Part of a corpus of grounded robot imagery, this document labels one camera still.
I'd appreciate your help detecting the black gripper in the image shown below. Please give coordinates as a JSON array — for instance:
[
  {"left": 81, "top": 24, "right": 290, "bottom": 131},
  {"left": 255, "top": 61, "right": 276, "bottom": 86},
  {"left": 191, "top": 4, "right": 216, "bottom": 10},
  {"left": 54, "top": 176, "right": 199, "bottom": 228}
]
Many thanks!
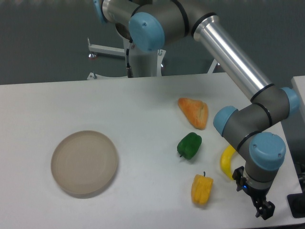
[{"left": 232, "top": 167, "right": 275, "bottom": 220}]

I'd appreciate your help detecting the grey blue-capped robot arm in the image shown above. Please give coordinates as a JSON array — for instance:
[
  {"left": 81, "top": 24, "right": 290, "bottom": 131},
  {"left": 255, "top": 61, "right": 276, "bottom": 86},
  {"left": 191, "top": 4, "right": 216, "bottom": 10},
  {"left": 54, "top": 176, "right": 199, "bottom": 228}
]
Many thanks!
[{"left": 93, "top": 0, "right": 300, "bottom": 219}]

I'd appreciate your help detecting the yellow bell pepper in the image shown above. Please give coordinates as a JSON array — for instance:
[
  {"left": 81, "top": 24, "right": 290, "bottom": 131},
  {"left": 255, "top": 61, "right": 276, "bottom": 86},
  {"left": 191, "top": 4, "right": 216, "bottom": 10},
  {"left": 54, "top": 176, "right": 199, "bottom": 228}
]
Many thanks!
[{"left": 191, "top": 174, "right": 214, "bottom": 205}]

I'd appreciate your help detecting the green bell pepper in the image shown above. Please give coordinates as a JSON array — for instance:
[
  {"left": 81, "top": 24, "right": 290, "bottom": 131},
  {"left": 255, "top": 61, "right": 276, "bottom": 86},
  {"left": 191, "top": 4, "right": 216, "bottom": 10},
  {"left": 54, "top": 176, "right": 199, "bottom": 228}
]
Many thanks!
[{"left": 177, "top": 132, "right": 202, "bottom": 160}]

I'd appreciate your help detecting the black device at right edge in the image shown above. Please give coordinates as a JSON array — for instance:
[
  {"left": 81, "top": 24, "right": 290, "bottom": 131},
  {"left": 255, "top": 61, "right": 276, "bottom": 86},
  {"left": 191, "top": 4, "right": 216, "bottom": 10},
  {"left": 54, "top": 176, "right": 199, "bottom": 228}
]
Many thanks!
[{"left": 287, "top": 163, "right": 305, "bottom": 219}]

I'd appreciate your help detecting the yellow banana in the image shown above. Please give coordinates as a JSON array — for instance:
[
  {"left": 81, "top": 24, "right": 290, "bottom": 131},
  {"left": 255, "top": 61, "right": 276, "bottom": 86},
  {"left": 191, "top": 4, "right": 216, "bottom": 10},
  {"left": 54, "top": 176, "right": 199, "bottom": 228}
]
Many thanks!
[{"left": 220, "top": 145, "right": 236, "bottom": 180}]

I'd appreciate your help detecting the orange bread wedge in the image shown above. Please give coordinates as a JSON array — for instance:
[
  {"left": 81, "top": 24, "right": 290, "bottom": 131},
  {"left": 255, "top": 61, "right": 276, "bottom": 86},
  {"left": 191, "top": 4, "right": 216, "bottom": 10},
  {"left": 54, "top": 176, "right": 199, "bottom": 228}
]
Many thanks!
[{"left": 178, "top": 98, "right": 208, "bottom": 130}]

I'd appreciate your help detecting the white side table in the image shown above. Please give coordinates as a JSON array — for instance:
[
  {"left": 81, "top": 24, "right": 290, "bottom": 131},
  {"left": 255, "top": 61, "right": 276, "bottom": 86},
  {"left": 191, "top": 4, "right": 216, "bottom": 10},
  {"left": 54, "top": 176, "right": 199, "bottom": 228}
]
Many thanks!
[{"left": 291, "top": 75, "right": 305, "bottom": 106}]

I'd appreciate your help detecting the beige round plate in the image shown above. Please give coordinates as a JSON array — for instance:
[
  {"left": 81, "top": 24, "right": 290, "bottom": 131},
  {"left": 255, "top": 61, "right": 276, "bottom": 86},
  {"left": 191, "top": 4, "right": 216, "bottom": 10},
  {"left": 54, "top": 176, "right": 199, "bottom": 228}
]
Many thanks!
[{"left": 51, "top": 130, "right": 119, "bottom": 198}]

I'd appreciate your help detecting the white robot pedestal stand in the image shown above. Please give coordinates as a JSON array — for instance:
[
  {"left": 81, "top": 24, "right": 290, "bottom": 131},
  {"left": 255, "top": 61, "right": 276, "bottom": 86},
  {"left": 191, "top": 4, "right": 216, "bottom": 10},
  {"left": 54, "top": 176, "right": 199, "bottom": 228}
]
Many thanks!
[{"left": 87, "top": 38, "right": 219, "bottom": 80}]

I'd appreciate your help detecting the black cable on pedestal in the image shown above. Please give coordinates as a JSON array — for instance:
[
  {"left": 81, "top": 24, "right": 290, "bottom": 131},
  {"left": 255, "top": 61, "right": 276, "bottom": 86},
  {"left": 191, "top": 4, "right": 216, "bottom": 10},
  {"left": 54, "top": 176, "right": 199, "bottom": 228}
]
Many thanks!
[{"left": 125, "top": 39, "right": 134, "bottom": 78}]

